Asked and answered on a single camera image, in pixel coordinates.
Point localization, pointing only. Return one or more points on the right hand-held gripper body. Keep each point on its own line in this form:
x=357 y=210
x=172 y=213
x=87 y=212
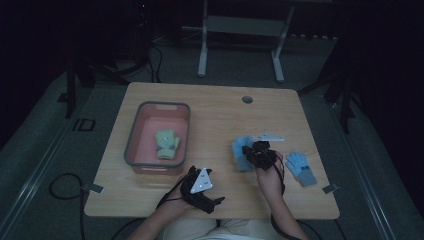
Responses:
x=265 y=156

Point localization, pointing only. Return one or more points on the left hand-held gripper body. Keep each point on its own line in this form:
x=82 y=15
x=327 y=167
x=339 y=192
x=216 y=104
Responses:
x=201 y=182

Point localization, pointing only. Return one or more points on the blue knit glove grey cuff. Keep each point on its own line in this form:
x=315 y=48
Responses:
x=239 y=153
x=300 y=166

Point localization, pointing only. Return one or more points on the green knit glove with face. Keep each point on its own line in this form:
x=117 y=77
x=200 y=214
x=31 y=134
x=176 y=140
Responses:
x=166 y=143

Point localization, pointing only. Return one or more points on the pink plastic basin grey rim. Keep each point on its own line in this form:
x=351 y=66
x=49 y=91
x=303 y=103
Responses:
x=146 y=146

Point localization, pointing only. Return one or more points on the person's right hand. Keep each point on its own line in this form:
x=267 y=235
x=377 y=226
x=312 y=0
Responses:
x=270 y=183

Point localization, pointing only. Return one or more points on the person's left hand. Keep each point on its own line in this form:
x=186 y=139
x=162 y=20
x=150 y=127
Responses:
x=173 y=206

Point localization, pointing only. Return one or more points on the person's light trousers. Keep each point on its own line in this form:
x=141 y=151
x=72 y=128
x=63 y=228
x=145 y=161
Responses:
x=216 y=230

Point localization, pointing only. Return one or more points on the metal table edge clip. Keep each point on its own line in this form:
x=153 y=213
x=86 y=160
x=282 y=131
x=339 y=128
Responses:
x=93 y=188
x=330 y=188

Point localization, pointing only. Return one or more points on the black tripod stand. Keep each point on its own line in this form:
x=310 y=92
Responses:
x=340 y=93
x=86 y=73

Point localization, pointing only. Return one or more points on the white metal stand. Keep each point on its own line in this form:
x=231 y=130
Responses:
x=243 y=26

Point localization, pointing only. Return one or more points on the metal floor rail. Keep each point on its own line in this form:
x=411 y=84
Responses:
x=366 y=186
x=36 y=173

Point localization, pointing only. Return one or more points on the black floor bracket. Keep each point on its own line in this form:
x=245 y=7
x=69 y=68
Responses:
x=84 y=124

